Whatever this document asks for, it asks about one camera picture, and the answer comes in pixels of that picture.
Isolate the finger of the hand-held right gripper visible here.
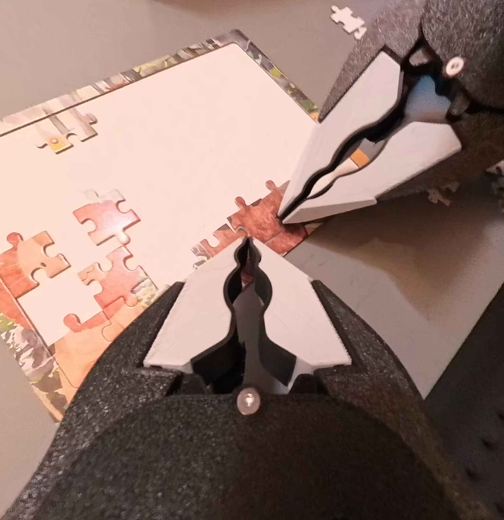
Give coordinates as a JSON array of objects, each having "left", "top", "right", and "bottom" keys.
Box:
[
  {"left": 277, "top": 50, "right": 402, "bottom": 220},
  {"left": 281, "top": 120, "right": 462, "bottom": 225}
]

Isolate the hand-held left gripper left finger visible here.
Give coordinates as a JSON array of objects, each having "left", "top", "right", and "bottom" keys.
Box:
[{"left": 143, "top": 237, "right": 249, "bottom": 392}]

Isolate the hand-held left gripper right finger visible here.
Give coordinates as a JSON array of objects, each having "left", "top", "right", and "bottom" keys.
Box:
[{"left": 249, "top": 238, "right": 353, "bottom": 394}]

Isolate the green and yellow puzzle piece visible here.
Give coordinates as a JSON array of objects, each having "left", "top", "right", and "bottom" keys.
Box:
[{"left": 191, "top": 240, "right": 220, "bottom": 269}]

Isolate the pile of puzzle pieces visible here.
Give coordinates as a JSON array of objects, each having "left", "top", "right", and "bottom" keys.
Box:
[{"left": 330, "top": 5, "right": 504, "bottom": 212}]

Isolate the brown puzzle piece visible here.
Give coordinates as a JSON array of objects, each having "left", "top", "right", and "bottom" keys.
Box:
[
  {"left": 227, "top": 196, "right": 289, "bottom": 244},
  {"left": 265, "top": 180, "right": 295, "bottom": 220},
  {"left": 211, "top": 225, "right": 246, "bottom": 261}
]

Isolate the red and white puzzle piece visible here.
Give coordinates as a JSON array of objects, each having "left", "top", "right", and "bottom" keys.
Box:
[{"left": 72, "top": 188, "right": 142, "bottom": 247}]

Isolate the cardboard puzzle frame tray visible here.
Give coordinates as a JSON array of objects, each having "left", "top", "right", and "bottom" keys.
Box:
[{"left": 0, "top": 28, "right": 322, "bottom": 421}]

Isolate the yellow and grey puzzle piece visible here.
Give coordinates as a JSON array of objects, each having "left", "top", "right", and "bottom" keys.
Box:
[{"left": 36, "top": 109, "right": 99, "bottom": 155}]

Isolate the grey desk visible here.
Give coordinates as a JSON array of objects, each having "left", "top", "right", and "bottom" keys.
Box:
[{"left": 0, "top": 0, "right": 504, "bottom": 443}]

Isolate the dark leafy puzzle piece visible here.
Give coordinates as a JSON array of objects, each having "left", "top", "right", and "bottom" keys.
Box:
[{"left": 134, "top": 280, "right": 161, "bottom": 307}]

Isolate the red curl-print puzzle piece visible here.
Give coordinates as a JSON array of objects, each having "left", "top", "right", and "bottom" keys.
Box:
[{"left": 77, "top": 245, "right": 152, "bottom": 308}]

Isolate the orange corner puzzle piece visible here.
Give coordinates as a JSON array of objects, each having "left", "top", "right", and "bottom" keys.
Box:
[{"left": 53, "top": 312, "right": 114, "bottom": 391}]

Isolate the orange and tan puzzle piece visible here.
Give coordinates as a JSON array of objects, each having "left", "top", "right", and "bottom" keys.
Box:
[{"left": 0, "top": 231, "right": 72, "bottom": 300}]

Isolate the black dimpled chair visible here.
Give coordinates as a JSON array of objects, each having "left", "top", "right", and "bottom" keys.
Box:
[{"left": 423, "top": 276, "right": 504, "bottom": 520}]

